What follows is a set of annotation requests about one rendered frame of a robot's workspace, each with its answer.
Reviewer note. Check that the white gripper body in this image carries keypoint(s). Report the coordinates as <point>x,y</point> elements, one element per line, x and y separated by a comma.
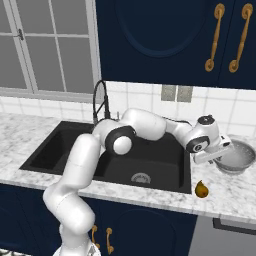
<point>210,153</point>

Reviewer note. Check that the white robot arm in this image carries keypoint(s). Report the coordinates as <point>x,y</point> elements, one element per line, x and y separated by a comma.
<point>80,160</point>

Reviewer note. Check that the silver metal colander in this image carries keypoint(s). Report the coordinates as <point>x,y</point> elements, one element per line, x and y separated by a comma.
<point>238,156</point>

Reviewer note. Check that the brown yellow pear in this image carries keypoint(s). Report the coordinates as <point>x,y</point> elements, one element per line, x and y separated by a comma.
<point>201,190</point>

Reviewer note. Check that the black kitchen sink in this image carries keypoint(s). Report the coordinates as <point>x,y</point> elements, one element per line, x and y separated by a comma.
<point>150,163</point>

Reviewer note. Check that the grey sink drain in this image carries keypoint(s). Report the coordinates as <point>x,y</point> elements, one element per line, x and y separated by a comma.
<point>141,178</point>

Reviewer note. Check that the black sink faucet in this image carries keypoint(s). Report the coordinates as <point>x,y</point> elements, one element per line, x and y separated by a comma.
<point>100,100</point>

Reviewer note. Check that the navy upper cupboard door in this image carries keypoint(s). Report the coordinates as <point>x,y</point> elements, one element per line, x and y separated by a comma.
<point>160,40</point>
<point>245,80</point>

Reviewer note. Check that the navy cupboard door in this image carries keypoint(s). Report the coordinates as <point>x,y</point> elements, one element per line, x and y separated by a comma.
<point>160,40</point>
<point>150,230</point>
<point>245,80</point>
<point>23,220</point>

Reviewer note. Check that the grey dishwasher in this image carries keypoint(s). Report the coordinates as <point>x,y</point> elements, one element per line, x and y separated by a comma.
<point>223,241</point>

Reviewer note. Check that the navy lower cupboard door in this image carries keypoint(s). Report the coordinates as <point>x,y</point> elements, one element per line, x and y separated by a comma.
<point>23,220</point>
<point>150,230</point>

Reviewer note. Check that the white framed window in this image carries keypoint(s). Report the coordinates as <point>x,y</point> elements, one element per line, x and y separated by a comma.
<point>50,46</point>

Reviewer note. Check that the grey window latch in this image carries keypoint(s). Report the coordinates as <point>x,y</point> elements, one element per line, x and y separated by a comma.
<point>21,34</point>

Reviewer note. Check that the grey wall outlet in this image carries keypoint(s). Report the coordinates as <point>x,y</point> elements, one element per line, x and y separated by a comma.
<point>184,94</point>
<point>168,93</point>

